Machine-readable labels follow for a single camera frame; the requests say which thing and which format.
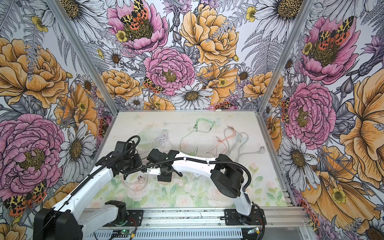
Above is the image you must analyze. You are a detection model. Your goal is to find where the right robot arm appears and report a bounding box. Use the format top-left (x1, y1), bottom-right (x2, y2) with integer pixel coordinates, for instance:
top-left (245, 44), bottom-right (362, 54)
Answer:
top-left (143, 149), bottom-right (267, 226)

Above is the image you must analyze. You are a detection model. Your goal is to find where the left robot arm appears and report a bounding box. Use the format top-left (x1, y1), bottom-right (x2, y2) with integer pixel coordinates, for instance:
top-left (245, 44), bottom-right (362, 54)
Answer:
top-left (33, 136), bottom-right (141, 240)

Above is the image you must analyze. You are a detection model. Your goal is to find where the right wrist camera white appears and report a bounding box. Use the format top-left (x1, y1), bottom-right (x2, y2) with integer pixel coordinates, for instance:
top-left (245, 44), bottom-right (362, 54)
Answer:
top-left (147, 168), bottom-right (161, 176)

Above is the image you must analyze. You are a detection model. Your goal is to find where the pink socket cord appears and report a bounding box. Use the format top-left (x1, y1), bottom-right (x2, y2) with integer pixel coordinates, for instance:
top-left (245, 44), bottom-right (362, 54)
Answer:
top-left (119, 173), bottom-right (149, 191)

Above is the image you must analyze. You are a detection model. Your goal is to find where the green coiled cable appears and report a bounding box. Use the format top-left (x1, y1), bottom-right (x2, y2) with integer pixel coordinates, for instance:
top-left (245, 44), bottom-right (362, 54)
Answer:
top-left (193, 118), bottom-right (216, 133)

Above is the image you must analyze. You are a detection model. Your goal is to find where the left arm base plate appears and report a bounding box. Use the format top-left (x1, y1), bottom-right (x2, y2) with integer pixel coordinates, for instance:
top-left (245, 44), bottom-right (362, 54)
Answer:
top-left (104, 210), bottom-right (144, 227)

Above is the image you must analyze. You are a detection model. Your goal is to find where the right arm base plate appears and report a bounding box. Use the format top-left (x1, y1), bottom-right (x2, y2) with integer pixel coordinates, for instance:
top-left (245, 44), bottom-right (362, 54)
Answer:
top-left (221, 206), bottom-right (267, 226)

